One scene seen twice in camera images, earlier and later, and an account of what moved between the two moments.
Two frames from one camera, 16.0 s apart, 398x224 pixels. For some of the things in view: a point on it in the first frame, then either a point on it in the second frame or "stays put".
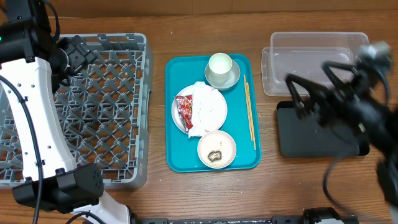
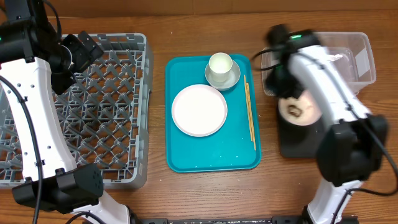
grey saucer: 222,81 stays put
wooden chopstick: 248,107 stays put
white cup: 220,65 stays put
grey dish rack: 104,111 stays put
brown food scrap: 214,155 → 294,110
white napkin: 206,109 → 333,58
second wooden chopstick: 251,115 stays put
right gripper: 323,99 → 283,86
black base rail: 313,215 stays put
